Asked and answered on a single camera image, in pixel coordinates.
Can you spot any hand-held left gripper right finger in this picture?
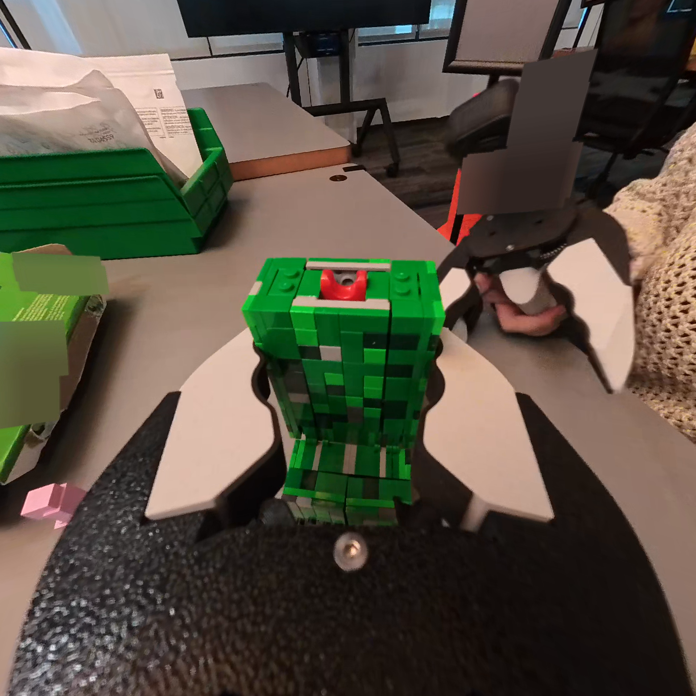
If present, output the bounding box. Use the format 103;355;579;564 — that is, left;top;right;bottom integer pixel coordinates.
420;326;555;533

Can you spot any pink lego pig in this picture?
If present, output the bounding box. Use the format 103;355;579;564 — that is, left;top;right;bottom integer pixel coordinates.
21;482;89;529

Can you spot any orange plastic object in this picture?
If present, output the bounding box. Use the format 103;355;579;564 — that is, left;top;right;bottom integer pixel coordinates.
436;167;469;244

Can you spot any flat white paper bag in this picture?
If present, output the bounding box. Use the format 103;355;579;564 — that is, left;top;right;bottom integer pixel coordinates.
0;46;203;181

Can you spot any black television screen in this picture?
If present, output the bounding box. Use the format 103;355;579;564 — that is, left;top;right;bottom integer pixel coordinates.
177;0;436;39

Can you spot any grey table with wooden edge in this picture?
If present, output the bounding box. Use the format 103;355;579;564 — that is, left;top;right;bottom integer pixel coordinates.
178;82;352;181

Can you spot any green lego creeper body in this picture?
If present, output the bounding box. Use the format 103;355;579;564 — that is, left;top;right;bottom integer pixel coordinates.
241;257;448;529

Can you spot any green plastic bin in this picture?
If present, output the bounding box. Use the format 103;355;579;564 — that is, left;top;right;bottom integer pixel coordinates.
0;106;235;261

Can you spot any green cardboard lego box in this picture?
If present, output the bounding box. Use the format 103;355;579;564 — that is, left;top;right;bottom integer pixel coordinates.
0;244;108;486

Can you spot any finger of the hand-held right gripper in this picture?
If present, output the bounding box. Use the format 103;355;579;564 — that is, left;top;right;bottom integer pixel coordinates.
550;239;637;395
438;265;484;342

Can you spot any black television stand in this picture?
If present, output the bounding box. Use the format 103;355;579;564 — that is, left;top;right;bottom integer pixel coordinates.
283;30;402;178

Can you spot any person's right forearm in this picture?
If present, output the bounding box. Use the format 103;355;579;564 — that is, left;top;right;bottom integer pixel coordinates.
602;121;696;442

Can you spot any person's right hand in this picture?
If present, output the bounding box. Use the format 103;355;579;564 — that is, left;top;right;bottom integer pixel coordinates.
475;272;567;336

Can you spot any whiteboard on easel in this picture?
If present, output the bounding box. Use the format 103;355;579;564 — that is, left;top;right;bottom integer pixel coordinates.
442;0;569;82

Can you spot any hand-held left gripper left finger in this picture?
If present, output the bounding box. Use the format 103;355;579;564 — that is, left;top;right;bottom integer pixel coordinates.
145;331;287;521

